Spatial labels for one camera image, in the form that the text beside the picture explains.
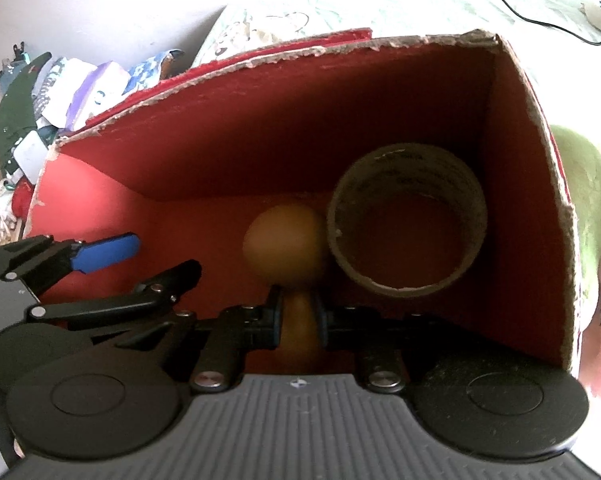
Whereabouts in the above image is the brown wooden peg figure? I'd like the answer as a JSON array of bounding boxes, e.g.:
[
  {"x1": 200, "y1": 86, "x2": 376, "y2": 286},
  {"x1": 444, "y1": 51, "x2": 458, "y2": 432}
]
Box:
[{"x1": 243, "y1": 203, "x2": 329, "y2": 376}]

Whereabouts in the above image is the green plush toy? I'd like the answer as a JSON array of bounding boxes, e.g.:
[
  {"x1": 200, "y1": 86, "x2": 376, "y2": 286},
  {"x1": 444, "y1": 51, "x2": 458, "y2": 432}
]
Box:
[{"x1": 551, "y1": 125, "x2": 601, "y2": 326}]

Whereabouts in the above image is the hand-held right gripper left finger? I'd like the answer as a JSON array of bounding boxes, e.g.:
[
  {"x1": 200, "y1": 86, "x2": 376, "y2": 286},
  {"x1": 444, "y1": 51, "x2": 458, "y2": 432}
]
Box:
[{"x1": 113, "y1": 286, "x2": 285, "y2": 395}]

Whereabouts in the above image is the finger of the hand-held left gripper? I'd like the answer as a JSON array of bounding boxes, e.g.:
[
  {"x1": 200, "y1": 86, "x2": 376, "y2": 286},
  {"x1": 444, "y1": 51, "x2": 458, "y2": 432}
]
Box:
[
  {"x1": 0, "y1": 232, "x2": 141, "y2": 294},
  {"x1": 27, "y1": 259, "x2": 202, "y2": 332}
]

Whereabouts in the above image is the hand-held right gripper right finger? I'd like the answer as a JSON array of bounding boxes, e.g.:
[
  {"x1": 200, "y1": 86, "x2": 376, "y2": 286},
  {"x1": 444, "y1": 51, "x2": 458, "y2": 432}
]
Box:
[{"x1": 317, "y1": 292, "x2": 461, "y2": 395}]

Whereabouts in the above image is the white purple packet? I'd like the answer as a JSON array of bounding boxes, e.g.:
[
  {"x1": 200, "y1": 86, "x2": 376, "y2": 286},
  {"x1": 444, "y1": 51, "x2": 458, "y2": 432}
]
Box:
[{"x1": 63, "y1": 61, "x2": 131, "y2": 131}]

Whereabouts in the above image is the red cardboard box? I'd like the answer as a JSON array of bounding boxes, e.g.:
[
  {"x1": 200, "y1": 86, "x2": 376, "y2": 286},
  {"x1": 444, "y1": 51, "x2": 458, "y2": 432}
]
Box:
[{"x1": 23, "y1": 29, "x2": 589, "y2": 378}]

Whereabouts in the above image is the blue patterned packet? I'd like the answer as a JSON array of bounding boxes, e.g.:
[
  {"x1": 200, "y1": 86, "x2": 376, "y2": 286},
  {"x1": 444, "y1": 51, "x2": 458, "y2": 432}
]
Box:
[{"x1": 123, "y1": 49, "x2": 185, "y2": 98}]

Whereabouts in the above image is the white plug adapter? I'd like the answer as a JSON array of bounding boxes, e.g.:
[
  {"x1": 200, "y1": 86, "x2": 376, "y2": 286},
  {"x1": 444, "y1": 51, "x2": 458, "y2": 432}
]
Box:
[{"x1": 13, "y1": 132, "x2": 48, "y2": 183}]

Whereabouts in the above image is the brown packing tape roll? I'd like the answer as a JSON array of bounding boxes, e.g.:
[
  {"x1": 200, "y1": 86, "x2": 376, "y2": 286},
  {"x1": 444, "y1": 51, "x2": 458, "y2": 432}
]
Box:
[{"x1": 327, "y1": 143, "x2": 487, "y2": 297}]

